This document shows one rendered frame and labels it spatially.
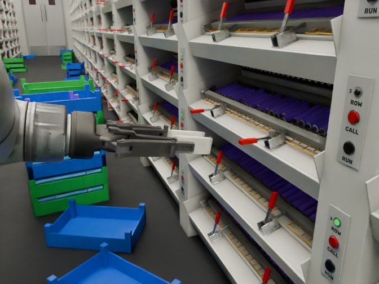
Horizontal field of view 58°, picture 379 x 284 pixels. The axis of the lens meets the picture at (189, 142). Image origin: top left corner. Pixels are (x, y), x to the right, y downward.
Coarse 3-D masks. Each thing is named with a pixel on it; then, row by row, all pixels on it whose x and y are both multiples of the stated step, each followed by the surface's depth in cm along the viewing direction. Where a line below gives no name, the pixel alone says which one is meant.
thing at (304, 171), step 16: (208, 80) 107; (224, 80) 109; (272, 80) 91; (288, 80) 85; (192, 96) 106; (208, 112) 96; (224, 128) 84; (240, 128) 80; (256, 128) 77; (304, 128) 70; (240, 144) 79; (256, 144) 71; (288, 144) 66; (272, 160) 66; (288, 160) 62; (304, 160) 60; (320, 160) 52; (288, 176) 63; (304, 176) 57; (320, 176) 53
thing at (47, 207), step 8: (104, 184) 146; (96, 192) 145; (104, 192) 147; (32, 200) 133; (56, 200) 137; (64, 200) 139; (80, 200) 142; (88, 200) 144; (96, 200) 146; (104, 200) 148; (40, 208) 135; (48, 208) 137; (56, 208) 139; (64, 208) 140
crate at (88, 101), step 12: (84, 84) 149; (24, 96) 139; (36, 96) 141; (48, 96) 143; (60, 96) 146; (84, 96) 151; (96, 96) 134; (72, 108) 130; (84, 108) 133; (96, 108) 135
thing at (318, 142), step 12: (216, 96) 98; (228, 108) 92; (240, 108) 84; (252, 108) 82; (264, 120) 75; (276, 120) 72; (288, 132) 67; (300, 132) 64; (312, 144) 61; (324, 144) 58
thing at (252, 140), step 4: (268, 132) 67; (272, 136) 67; (240, 140) 65; (244, 140) 64; (248, 140) 65; (252, 140) 65; (256, 140) 65; (260, 140) 66; (264, 140) 66; (244, 144) 65
